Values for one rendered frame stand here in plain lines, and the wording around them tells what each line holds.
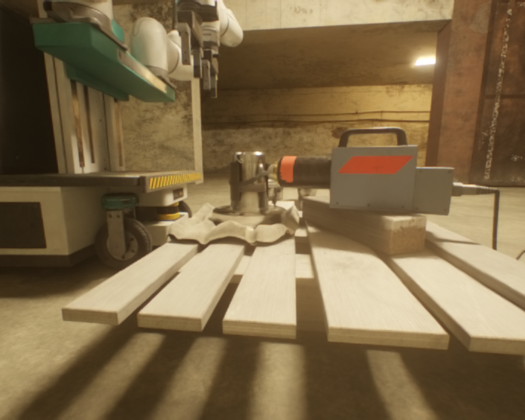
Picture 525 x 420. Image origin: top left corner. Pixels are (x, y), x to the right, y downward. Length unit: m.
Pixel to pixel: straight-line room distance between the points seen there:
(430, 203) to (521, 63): 5.06
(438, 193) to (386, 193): 0.11
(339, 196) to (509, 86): 4.98
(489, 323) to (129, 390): 0.54
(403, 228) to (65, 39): 0.98
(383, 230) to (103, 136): 1.16
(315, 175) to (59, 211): 0.74
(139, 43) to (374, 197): 1.16
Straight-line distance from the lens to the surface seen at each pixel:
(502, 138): 5.52
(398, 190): 0.76
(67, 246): 0.98
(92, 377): 0.60
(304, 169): 0.80
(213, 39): 1.31
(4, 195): 1.06
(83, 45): 0.96
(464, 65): 5.43
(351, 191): 0.76
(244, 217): 0.81
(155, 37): 1.46
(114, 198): 0.93
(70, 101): 1.17
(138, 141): 5.37
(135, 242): 0.97
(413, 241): 0.73
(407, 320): 0.44
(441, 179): 0.76
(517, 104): 5.65
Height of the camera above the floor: 0.35
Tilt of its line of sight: 10 degrees down
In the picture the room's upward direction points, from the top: straight up
